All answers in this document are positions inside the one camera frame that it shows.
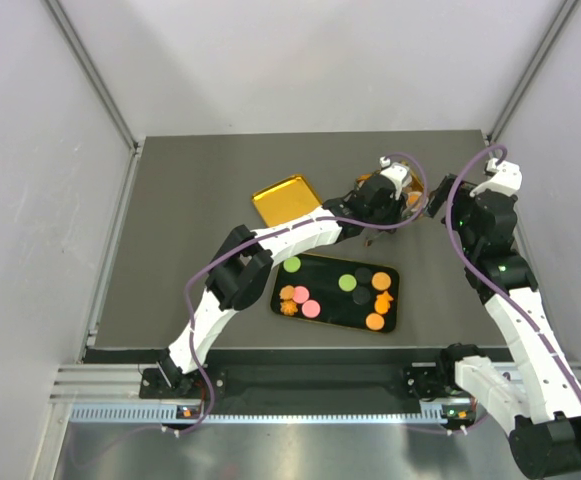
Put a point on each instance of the orange star cookie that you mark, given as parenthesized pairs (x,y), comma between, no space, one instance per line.
(288,307)

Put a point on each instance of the pink round cookie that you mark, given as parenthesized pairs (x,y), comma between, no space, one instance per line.
(311,309)
(301,294)

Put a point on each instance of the black sandwich cookie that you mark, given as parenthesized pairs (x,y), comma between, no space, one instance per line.
(361,295)
(363,275)

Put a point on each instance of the green christmas cookie tin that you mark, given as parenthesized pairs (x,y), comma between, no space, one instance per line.
(401,174)

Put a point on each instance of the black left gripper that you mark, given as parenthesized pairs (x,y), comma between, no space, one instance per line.
(395,205)

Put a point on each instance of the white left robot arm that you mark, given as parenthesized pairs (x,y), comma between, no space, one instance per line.
(236,276)

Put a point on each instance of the gold tin lid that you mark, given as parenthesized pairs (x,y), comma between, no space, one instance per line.
(286,200)

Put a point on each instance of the green round cookie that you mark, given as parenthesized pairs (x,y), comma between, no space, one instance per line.
(347,282)
(292,264)

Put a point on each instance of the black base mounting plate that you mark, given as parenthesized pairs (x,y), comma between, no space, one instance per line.
(282,383)

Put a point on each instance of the black gold-rimmed tray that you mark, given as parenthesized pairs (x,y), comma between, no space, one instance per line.
(320,274)

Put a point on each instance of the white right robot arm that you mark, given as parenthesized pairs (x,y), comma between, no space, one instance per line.
(540,415)

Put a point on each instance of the orange swirl cookie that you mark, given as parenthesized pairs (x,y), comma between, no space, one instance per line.
(287,293)

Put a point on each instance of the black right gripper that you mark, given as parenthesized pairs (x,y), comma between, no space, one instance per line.
(439,196)

